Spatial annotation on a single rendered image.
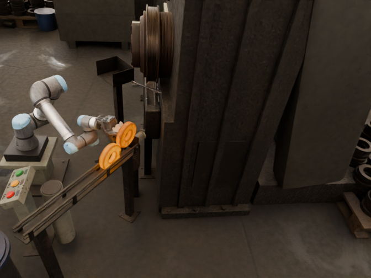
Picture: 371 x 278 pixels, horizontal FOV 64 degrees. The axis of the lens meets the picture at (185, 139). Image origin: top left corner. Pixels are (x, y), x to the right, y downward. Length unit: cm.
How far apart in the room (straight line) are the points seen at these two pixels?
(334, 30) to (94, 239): 191
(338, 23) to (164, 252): 169
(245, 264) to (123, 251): 83
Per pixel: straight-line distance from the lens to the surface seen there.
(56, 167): 270
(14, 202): 177
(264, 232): 239
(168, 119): 171
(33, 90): 197
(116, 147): 169
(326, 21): 162
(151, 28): 178
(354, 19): 169
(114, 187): 249
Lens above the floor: 191
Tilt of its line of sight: 41 degrees down
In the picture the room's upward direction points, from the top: 7 degrees clockwise
